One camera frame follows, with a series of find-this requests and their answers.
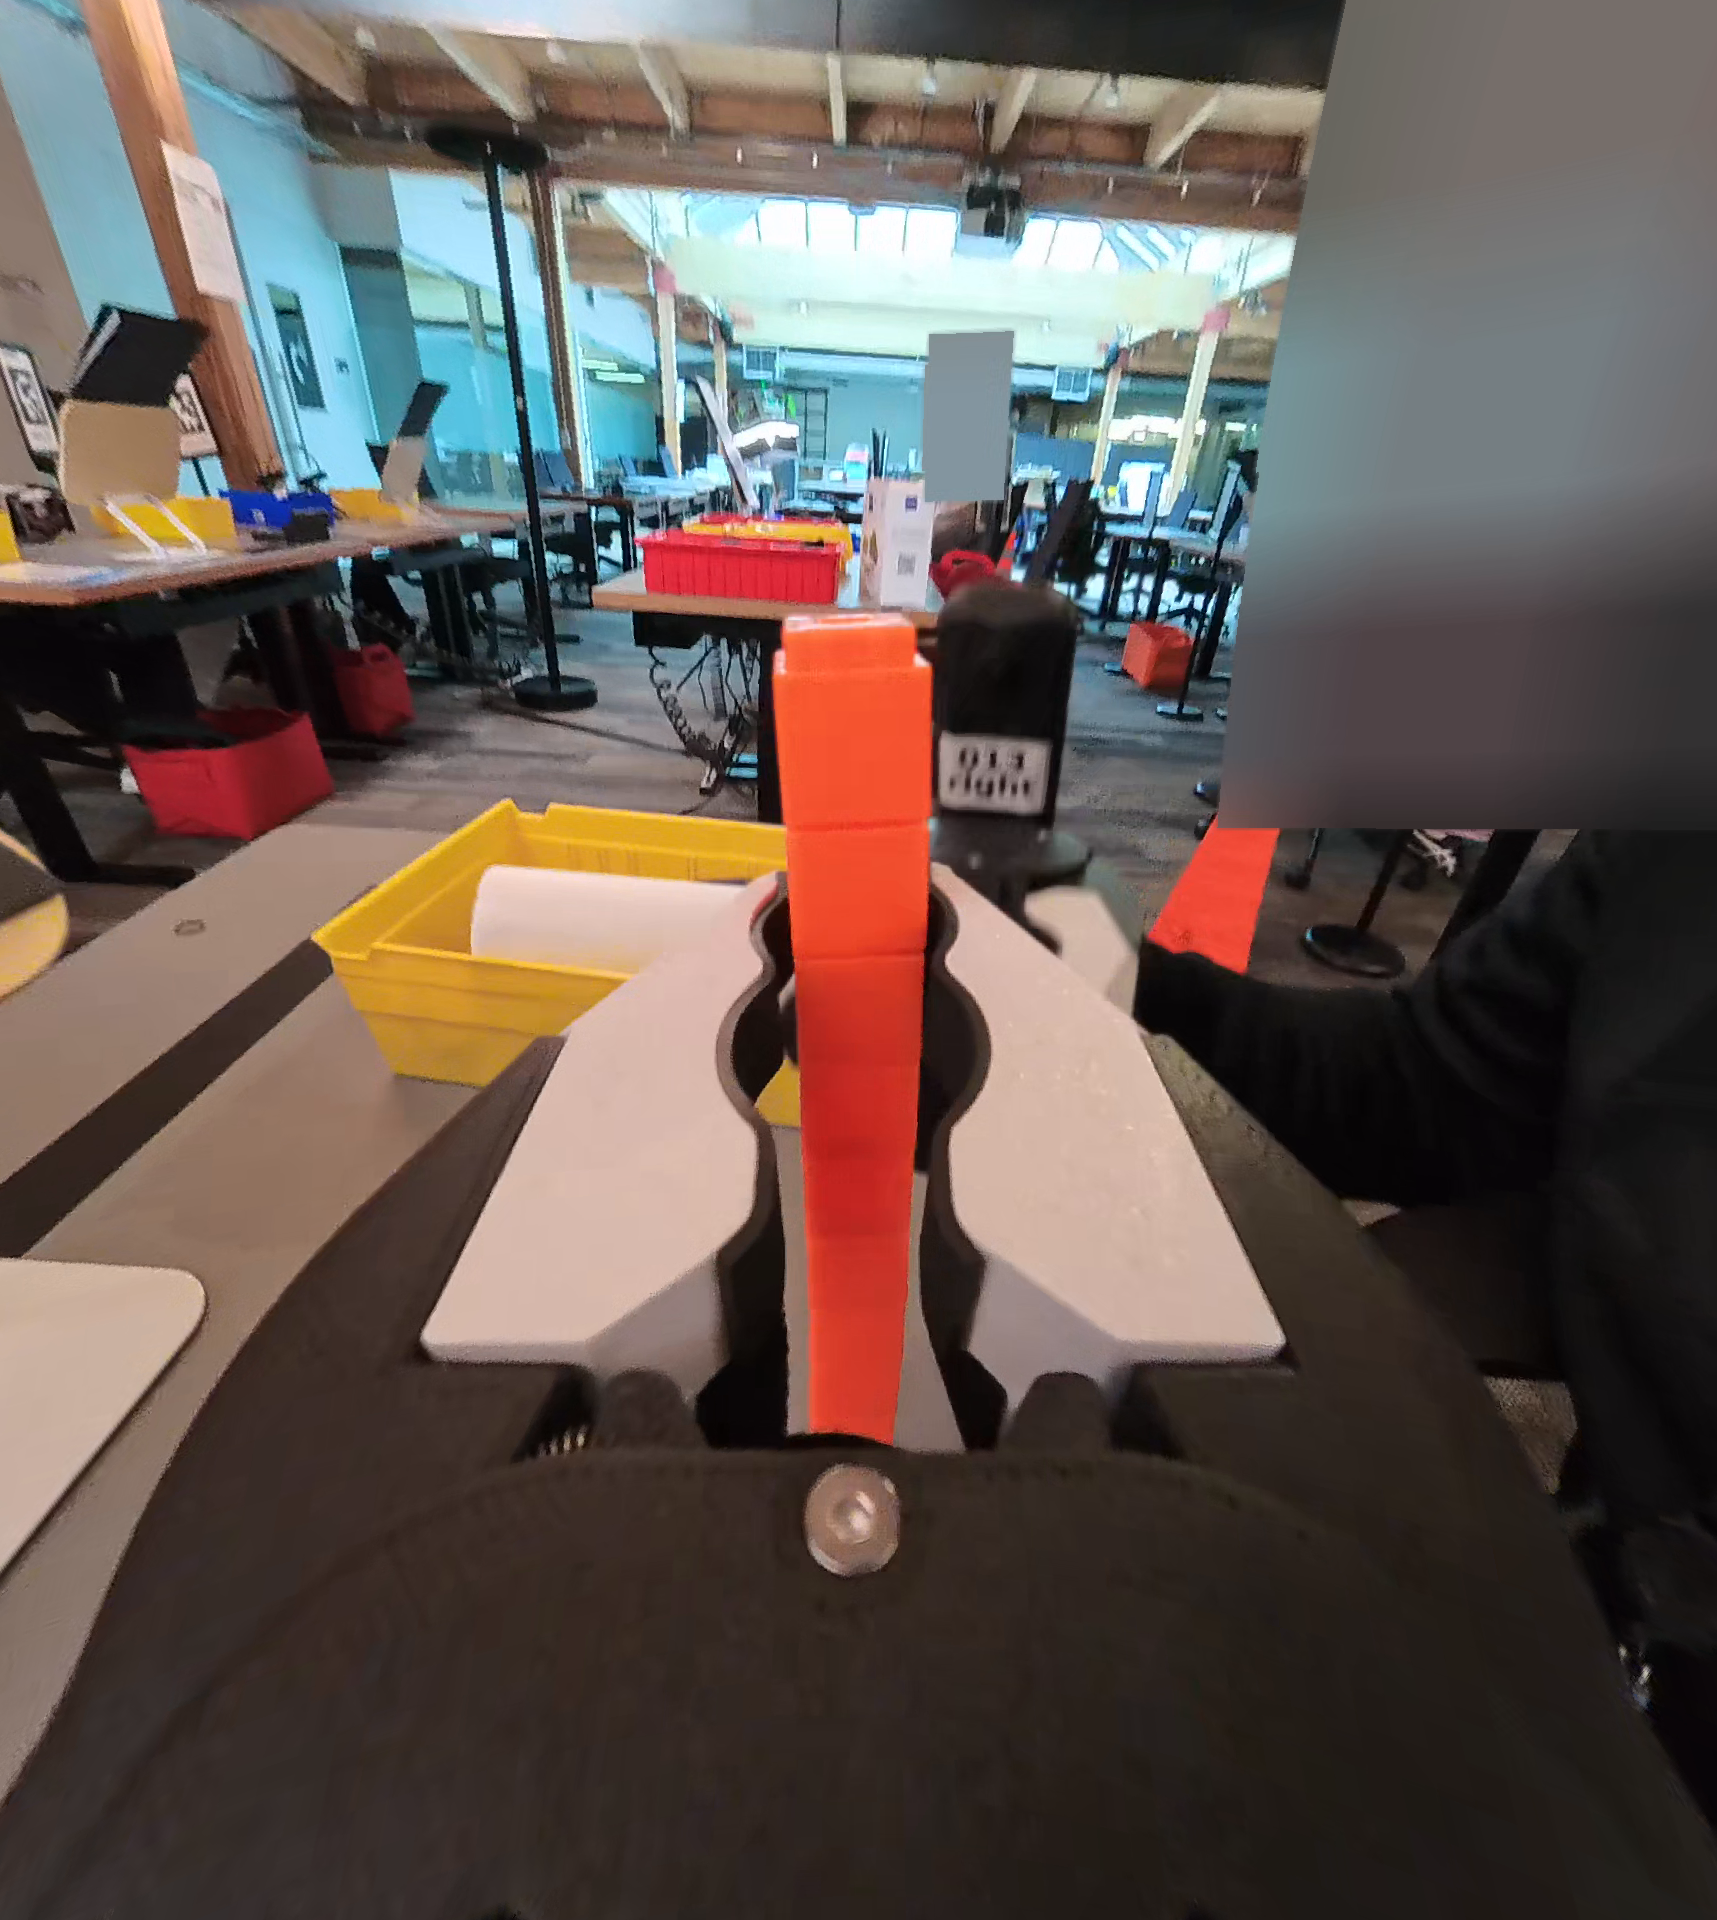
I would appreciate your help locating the black round-top pole stand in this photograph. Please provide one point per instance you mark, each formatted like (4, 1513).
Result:
(514, 420)

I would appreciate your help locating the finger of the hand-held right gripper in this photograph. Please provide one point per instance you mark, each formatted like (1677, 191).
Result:
(1083, 939)

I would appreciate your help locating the white board stand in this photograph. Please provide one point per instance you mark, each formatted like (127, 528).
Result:
(19, 1442)

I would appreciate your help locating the long wooden desk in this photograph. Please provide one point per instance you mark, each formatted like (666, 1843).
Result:
(168, 571)

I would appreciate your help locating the small wooden desk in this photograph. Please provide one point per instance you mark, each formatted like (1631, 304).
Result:
(709, 615)

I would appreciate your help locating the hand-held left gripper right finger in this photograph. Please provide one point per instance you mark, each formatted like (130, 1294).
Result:
(1099, 1200)

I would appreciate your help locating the person's right forearm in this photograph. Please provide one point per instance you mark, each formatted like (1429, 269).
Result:
(1338, 1052)

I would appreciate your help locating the yellow plastic bin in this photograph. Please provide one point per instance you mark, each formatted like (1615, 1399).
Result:
(425, 976)

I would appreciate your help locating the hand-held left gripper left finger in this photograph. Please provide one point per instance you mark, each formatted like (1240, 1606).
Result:
(604, 1200)

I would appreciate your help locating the white roll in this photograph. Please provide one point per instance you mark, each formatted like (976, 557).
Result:
(604, 917)

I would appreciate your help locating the red plastic bin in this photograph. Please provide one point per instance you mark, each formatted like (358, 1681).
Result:
(745, 565)
(229, 781)
(1158, 656)

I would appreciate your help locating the small blue bin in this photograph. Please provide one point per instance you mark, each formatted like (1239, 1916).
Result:
(280, 511)

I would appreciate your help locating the orange traffic cone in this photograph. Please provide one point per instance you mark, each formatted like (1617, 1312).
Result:
(1213, 901)

